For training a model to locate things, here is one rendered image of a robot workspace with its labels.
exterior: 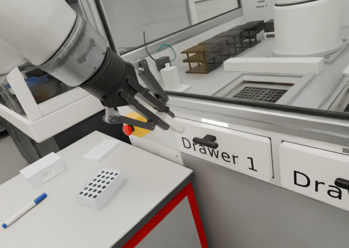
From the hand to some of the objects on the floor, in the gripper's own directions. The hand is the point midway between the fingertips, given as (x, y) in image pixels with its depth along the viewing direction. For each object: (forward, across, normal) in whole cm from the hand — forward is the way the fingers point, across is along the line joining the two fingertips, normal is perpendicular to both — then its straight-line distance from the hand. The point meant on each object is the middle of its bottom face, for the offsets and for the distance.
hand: (169, 122), depth 51 cm
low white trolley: (+73, -72, +41) cm, 110 cm away
